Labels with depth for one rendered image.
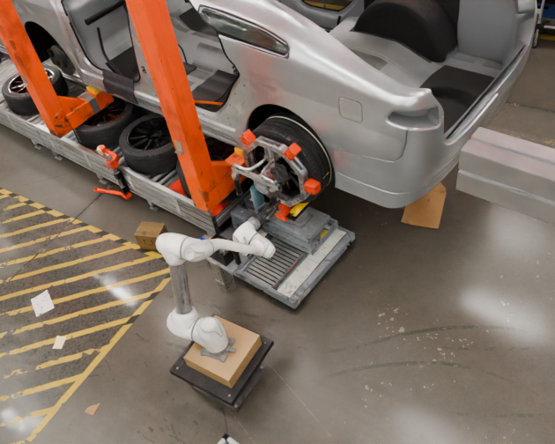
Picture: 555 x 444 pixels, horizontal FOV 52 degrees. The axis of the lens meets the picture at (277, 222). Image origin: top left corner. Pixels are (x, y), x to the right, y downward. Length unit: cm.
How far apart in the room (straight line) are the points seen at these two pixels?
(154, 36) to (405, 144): 161
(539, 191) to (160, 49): 285
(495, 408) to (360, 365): 88
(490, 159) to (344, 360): 310
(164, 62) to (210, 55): 192
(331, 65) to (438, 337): 198
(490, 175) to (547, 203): 11
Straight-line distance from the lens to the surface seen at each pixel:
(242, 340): 377
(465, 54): 516
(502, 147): 113
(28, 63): 545
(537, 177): 108
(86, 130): 579
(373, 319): 426
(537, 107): 620
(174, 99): 380
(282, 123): 401
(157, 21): 359
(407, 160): 359
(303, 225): 456
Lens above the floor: 352
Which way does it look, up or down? 45 degrees down
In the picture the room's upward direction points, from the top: 11 degrees counter-clockwise
